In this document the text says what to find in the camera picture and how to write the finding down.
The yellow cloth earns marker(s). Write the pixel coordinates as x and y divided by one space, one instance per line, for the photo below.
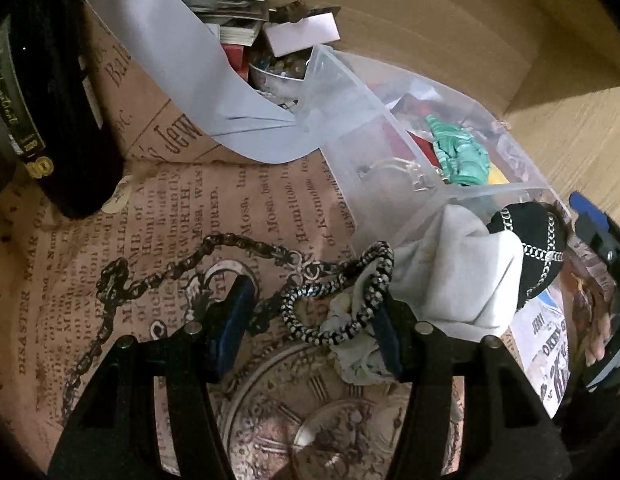
498 177

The clear plastic container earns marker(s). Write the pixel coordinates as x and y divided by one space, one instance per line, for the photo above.
370 130

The pale blue paper sheet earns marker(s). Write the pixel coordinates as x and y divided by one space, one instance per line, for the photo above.
190 60

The newspaper print table cloth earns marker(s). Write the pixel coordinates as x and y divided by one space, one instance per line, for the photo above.
140 260

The black bottle with gold label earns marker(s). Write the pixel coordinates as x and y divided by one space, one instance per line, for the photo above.
55 110

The brown patterned cloth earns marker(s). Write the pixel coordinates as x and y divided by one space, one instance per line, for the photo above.
587 305

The white newspaper print paper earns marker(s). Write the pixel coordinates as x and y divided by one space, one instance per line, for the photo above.
547 355

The small white box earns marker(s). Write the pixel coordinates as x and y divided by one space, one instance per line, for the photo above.
302 32

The cardboard box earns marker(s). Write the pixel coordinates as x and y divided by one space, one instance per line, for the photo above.
439 25

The metal bowl of stones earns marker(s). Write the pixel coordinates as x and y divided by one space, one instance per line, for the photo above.
280 72

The small white floral cloth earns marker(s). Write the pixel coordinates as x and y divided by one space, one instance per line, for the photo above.
357 357

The green toy figure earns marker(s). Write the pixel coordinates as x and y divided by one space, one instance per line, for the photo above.
457 152

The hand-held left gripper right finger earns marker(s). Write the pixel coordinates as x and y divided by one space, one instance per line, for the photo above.
389 342

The red cloth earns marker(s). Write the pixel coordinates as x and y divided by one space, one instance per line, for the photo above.
422 147

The stack of printed cards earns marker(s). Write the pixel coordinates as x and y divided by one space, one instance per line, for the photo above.
230 5

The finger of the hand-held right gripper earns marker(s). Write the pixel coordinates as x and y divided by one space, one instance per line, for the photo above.
607 367
583 206

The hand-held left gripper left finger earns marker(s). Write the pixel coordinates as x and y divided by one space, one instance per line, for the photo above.
234 317

